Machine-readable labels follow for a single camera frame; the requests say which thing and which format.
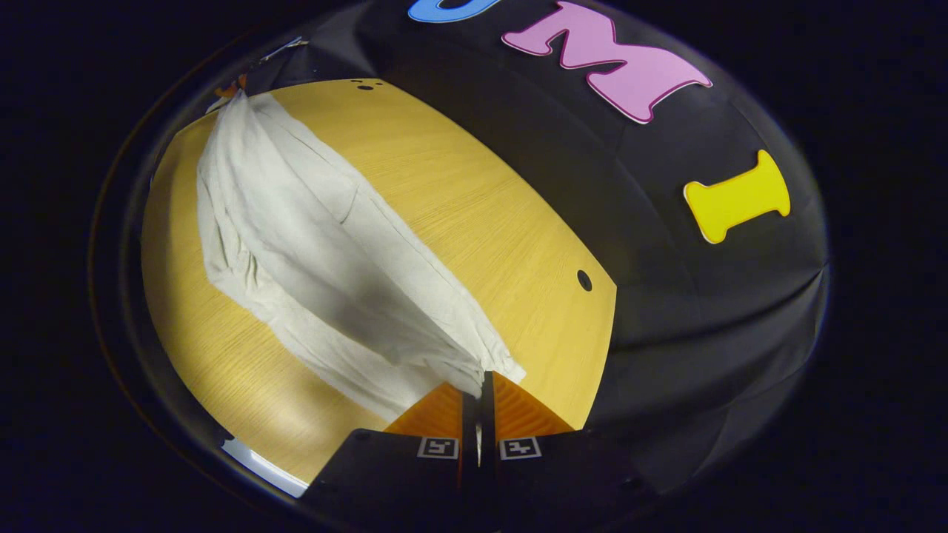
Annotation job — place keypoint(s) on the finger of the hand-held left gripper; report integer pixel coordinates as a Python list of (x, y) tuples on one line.
[(232, 89)]

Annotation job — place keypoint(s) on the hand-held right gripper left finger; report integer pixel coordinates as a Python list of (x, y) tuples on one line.
[(400, 474)]

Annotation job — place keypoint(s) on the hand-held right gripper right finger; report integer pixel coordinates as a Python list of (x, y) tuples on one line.
[(548, 474)]

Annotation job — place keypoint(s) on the white jeans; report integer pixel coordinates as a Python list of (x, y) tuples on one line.
[(296, 244)]

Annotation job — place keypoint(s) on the black backdrop cloth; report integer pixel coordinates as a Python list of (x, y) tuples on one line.
[(666, 333)]

